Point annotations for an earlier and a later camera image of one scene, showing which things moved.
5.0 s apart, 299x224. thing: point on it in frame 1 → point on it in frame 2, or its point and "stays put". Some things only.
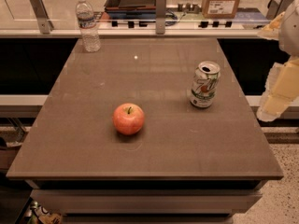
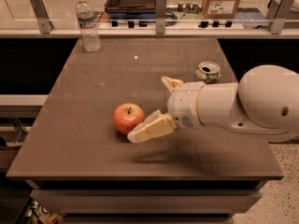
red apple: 128,119 stays put
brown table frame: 148,201 stays put
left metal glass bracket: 46,24 stays put
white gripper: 291,32 → 182,105
